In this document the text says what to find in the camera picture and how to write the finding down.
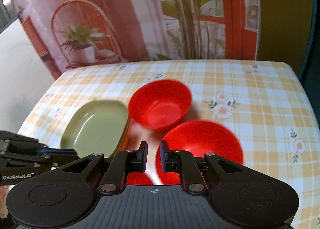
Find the red bowl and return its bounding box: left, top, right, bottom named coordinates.
left=127, top=172, right=154, bottom=186
left=128, top=79, right=192, bottom=133
left=155, top=120, right=244, bottom=186

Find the dark framed window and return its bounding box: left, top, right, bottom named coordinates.
left=0, top=0, right=20, bottom=31

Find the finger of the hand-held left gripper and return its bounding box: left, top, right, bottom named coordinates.
left=0, top=130, right=50, bottom=155
left=0, top=148, right=81, bottom=171

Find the green plate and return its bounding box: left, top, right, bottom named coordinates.
left=60, top=100, right=130, bottom=157

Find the yellow checked floral tablecloth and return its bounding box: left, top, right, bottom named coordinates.
left=19, top=59, right=320, bottom=229

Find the printed room scene backdrop cloth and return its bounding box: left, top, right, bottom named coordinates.
left=7, top=0, right=260, bottom=76

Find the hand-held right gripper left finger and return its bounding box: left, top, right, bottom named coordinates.
left=61, top=140, right=148, bottom=195

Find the teal curtain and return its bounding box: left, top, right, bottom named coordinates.
left=298, top=0, right=320, bottom=82

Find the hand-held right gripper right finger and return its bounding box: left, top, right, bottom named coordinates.
left=160, top=140, right=248, bottom=194

